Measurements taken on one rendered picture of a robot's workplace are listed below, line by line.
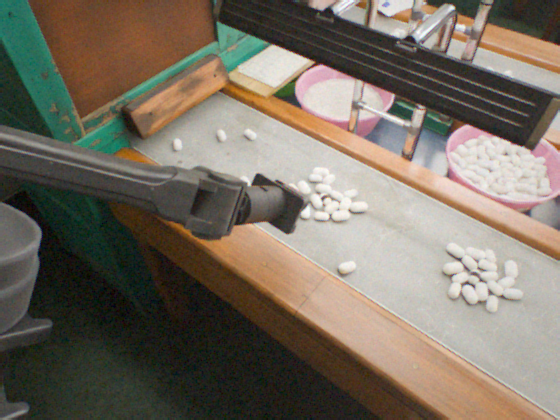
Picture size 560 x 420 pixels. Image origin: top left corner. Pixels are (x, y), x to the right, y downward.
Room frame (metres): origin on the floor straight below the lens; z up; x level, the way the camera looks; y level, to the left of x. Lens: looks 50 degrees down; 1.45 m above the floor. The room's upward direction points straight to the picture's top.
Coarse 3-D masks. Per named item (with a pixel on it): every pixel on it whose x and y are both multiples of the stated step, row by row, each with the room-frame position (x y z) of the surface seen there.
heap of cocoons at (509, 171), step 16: (464, 144) 0.81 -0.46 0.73; (480, 144) 0.82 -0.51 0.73; (496, 144) 0.81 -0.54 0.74; (464, 160) 0.74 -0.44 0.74; (480, 160) 0.74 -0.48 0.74; (496, 160) 0.75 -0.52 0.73; (512, 160) 0.75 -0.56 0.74; (528, 160) 0.75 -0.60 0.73; (544, 160) 0.75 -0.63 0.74; (464, 176) 0.70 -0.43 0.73; (480, 176) 0.69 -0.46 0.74; (496, 176) 0.69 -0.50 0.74; (512, 176) 0.69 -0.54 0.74; (528, 176) 0.70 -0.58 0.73; (544, 176) 0.71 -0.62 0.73; (496, 192) 0.65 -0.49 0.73; (512, 192) 0.64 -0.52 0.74; (528, 192) 0.65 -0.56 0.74; (544, 192) 0.64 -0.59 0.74
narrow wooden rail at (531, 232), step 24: (240, 96) 0.97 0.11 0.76; (288, 120) 0.87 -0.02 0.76; (312, 120) 0.87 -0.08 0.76; (336, 144) 0.78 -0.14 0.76; (360, 144) 0.78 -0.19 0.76; (384, 168) 0.70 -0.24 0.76; (408, 168) 0.69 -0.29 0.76; (432, 192) 0.63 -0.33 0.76; (456, 192) 0.62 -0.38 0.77; (480, 216) 0.56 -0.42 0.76; (504, 216) 0.55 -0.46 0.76; (528, 240) 0.50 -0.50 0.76; (552, 240) 0.49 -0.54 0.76
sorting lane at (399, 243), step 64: (192, 128) 0.87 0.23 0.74; (256, 128) 0.87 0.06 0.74; (384, 192) 0.64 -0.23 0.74; (320, 256) 0.47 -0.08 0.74; (384, 256) 0.47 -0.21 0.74; (448, 256) 0.47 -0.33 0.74; (512, 256) 0.47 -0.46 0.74; (448, 320) 0.34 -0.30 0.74; (512, 320) 0.34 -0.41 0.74; (512, 384) 0.22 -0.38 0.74
